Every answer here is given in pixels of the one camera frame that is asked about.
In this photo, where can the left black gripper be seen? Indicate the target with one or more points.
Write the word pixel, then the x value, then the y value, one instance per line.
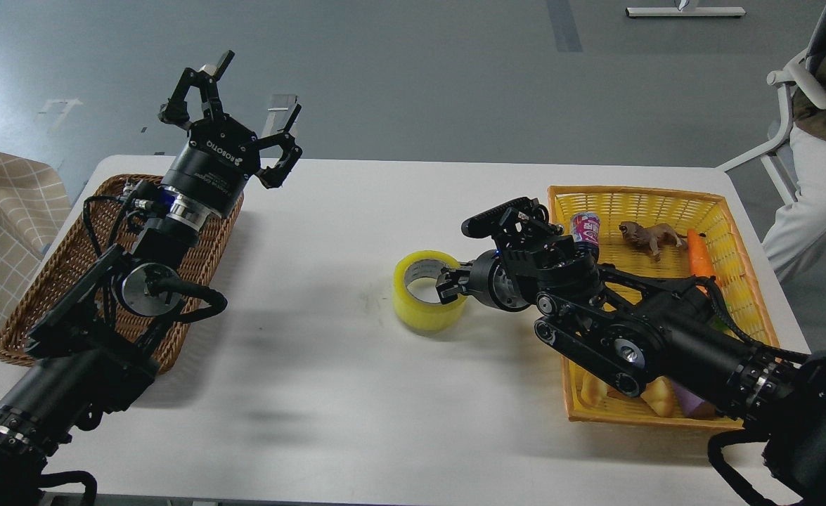
pixel 212 169

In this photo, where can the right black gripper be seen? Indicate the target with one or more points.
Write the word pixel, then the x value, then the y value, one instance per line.
pixel 485 279

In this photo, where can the yellow tape roll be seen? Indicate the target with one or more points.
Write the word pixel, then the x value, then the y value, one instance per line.
pixel 418 314

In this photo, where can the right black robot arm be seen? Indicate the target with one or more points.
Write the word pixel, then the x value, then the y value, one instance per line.
pixel 628 330

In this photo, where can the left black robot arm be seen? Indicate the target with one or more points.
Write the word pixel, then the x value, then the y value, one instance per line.
pixel 93 349

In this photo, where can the small drink can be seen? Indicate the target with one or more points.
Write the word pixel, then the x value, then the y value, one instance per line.
pixel 585 228

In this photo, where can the brown toy lion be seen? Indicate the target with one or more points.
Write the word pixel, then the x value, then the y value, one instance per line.
pixel 651 238

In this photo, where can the toy croissant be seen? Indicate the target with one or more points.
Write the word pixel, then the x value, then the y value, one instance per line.
pixel 658 395

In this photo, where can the yellow plastic basket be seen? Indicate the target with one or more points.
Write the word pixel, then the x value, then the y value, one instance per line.
pixel 684 211

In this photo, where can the toy carrot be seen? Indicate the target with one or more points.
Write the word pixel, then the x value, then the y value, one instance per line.
pixel 699 257

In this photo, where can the purple foam block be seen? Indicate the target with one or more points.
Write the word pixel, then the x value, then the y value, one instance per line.
pixel 692 405

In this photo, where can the white office chair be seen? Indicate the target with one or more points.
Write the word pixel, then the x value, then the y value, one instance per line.
pixel 797 75

